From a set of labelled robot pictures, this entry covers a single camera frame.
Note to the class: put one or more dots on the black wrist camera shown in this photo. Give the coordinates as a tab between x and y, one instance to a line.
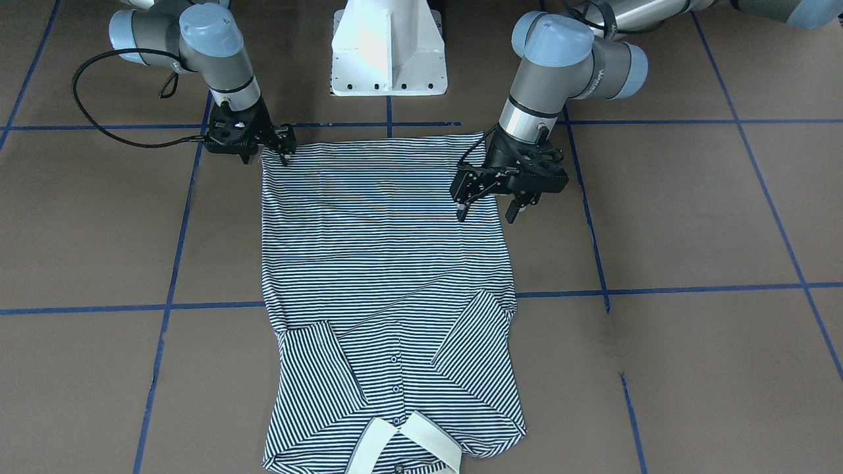
229	135
544	161

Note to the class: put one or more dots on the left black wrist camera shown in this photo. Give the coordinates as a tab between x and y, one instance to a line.
544	161

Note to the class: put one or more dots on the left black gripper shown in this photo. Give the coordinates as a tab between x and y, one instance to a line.
498	155

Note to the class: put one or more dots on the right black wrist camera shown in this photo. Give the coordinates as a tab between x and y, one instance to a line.
229	135

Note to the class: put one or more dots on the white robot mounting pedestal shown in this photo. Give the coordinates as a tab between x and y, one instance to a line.
388	48

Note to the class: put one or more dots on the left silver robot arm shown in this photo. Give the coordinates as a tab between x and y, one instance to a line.
576	55

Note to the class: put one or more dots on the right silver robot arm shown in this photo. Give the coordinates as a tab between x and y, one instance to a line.
203	37

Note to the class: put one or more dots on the navy white striped polo shirt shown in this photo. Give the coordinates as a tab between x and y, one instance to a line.
392	318

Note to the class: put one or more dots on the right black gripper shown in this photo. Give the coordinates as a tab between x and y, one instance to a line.
264	126

